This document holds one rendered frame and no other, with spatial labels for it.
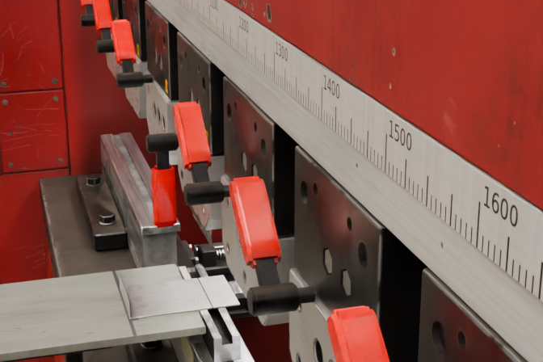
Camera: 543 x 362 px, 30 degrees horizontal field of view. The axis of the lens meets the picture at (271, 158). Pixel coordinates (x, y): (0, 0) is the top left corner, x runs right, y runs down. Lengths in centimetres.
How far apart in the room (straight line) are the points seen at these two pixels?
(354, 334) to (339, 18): 18
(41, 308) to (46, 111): 85
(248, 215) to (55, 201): 129
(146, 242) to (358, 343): 108
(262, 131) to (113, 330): 49
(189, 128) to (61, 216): 103
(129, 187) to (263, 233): 106
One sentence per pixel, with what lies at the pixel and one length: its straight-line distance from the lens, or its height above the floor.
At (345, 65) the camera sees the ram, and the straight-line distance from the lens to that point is 56.
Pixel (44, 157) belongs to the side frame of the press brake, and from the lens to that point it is 205.
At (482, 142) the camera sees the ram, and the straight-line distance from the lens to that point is 42.
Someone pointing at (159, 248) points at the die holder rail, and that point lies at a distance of 156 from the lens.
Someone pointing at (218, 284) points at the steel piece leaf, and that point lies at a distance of 125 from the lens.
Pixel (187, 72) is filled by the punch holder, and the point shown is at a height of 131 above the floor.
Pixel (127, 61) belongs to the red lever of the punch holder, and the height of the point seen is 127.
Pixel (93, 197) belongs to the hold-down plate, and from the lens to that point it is 184.
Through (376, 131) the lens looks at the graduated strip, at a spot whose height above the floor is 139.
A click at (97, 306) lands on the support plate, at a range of 122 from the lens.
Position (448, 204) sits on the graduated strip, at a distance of 45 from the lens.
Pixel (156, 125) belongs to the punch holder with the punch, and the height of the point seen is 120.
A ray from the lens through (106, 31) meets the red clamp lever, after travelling 140.
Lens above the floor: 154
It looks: 18 degrees down
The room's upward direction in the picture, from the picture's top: straight up
